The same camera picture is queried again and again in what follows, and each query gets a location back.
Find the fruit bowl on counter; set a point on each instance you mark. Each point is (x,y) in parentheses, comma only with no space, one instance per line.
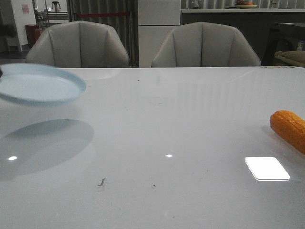
(243,4)

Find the grey long counter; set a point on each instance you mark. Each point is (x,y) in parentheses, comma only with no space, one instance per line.
(253,23)

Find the white cabinet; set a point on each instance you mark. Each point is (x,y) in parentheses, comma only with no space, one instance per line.
(155,19)

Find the left grey upholstered chair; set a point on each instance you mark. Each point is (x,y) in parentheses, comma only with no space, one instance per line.
(79,44)

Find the light blue round plate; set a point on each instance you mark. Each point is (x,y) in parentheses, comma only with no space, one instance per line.
(39,85)

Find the grey upholstered chair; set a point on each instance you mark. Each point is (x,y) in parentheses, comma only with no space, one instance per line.
(79,44)
(204,44)

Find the right grey upholstered chair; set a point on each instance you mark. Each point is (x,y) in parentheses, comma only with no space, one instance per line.
(204,44)

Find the dark side table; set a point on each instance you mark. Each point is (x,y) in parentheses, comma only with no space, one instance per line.
(284,37)

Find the orange toy corn cob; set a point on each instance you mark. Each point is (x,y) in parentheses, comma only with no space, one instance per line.
(289,127)

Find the beige cushion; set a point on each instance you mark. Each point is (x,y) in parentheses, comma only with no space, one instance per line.
(291,58)

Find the red barrier belt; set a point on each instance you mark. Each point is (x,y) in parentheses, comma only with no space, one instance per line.
(101,15)

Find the red trash bin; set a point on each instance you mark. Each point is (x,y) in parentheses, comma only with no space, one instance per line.
(33,33)

